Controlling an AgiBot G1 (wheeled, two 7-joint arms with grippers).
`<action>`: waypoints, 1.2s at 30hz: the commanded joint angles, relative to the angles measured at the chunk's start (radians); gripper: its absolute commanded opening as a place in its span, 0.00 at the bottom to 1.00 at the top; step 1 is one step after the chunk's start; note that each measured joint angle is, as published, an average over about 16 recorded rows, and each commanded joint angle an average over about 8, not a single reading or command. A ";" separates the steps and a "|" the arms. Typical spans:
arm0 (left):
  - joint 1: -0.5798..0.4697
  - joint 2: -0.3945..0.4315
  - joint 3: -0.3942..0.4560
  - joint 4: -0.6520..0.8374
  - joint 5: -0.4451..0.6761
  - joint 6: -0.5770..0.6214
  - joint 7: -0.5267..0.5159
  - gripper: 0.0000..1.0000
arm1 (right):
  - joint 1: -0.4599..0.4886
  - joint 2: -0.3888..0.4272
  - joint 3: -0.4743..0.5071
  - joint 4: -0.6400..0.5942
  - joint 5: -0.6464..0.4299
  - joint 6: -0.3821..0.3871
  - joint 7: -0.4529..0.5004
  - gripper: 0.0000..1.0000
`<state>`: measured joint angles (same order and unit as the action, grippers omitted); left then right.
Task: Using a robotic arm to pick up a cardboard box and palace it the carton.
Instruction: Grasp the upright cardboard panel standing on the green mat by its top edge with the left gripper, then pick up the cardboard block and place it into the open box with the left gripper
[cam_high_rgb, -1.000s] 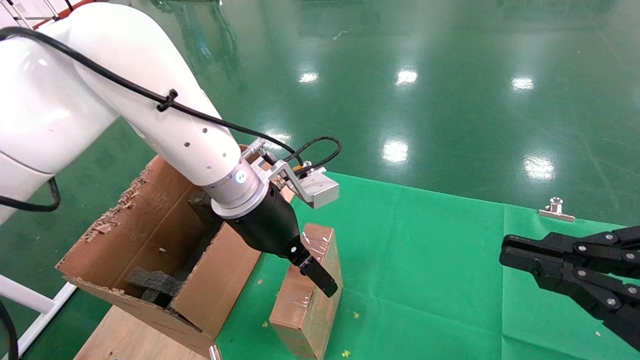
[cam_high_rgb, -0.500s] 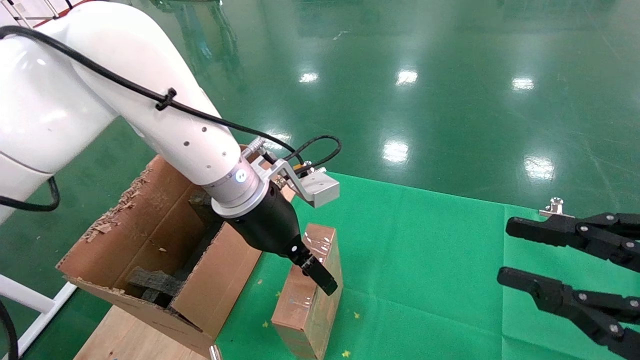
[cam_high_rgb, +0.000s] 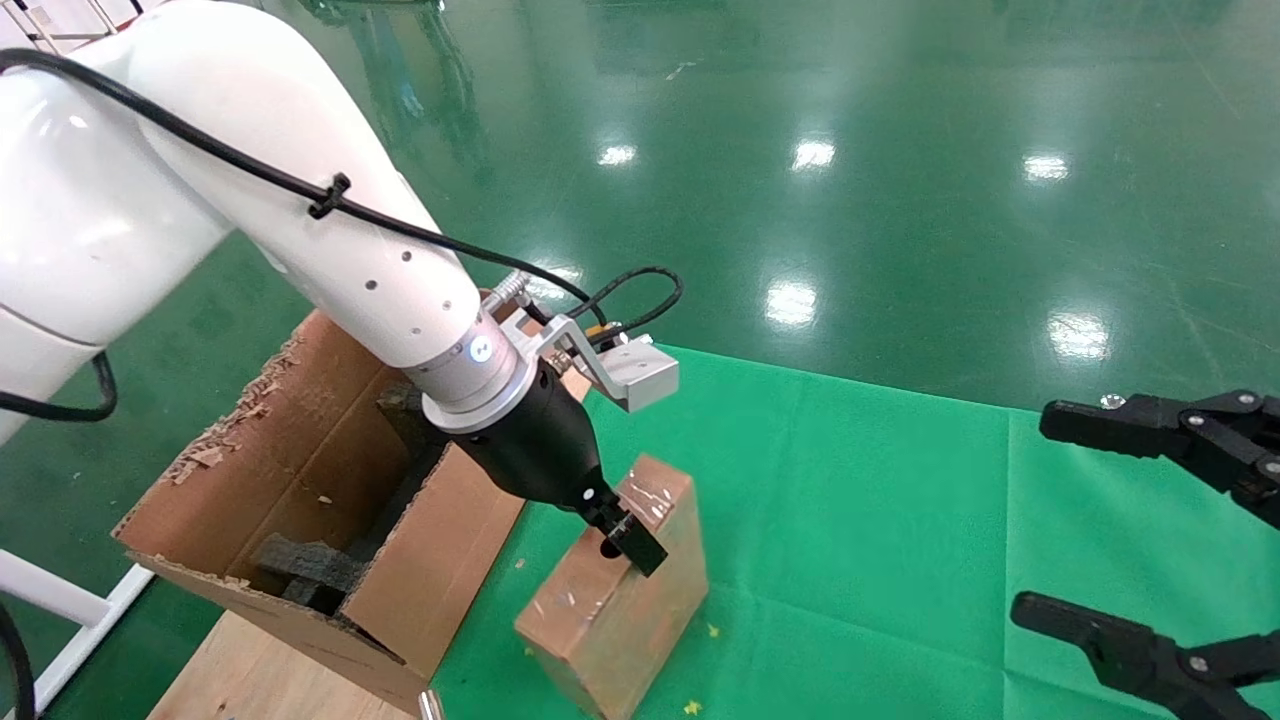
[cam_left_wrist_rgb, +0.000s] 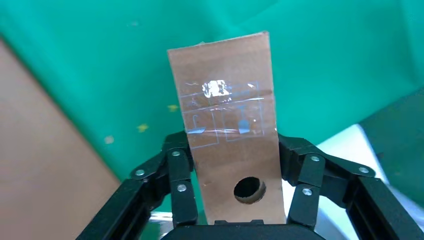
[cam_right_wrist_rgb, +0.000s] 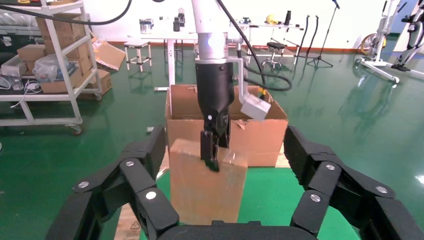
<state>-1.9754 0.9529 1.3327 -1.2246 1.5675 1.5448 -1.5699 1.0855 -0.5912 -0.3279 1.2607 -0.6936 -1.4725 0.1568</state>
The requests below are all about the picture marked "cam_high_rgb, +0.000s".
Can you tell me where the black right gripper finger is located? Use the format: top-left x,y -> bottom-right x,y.
1010,590 -> 1280,720
1038,390 -> 1280,531

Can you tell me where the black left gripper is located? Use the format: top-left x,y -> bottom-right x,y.
440,375 -> 669,578

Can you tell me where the small taped cardboard box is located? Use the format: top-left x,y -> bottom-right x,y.
515,453 -> 709,720

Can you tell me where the large open cardboard carton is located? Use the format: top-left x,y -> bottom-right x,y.
112,300 -> 591,716

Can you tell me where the green table cloth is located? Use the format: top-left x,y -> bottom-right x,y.
430,345 -> 1280,720

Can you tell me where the black foam insert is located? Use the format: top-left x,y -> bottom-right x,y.
248,385 -> 456,616

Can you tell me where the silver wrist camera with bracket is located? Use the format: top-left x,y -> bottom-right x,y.
500,312 -> 681,413

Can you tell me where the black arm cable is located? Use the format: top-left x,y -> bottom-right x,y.
0,48 -> 686,720

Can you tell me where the white table leg frame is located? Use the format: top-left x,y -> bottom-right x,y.
0,548 -> 156,720

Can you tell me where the white metal rack frame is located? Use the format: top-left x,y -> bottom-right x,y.
0,0 -> 141,53

